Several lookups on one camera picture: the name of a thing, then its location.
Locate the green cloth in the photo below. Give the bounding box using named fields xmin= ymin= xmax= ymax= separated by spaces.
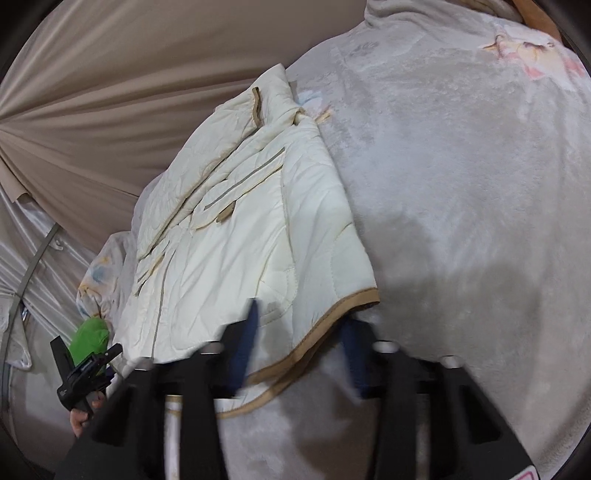
xmin=69 ymin=317 xmax=110 ymax=366

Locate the cream quilted jacket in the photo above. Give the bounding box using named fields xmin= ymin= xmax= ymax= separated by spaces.
xmin=106 ymin=63 xmax=382 ymax=420

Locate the beige curtain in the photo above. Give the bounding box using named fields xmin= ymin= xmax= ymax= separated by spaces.
xmin=1 ymin=1 xmax=365 ymax=250

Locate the white striped sheer curtain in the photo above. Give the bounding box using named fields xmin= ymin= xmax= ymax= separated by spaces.
xmin=1 ymin=194 xmax=95 ymax=470

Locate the person's left hand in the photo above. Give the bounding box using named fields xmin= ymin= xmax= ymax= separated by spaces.
xmin=69 ymin=392 xmax=106 ymax=438

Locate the grey metal rail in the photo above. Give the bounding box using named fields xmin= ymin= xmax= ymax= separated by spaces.
xmin=1 ymin=223 xmax=60 ymax=417

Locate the grey floral plush blanket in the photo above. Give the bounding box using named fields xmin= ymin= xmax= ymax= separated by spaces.
xmin=74 ymin=0 xmax=591 ymax=480

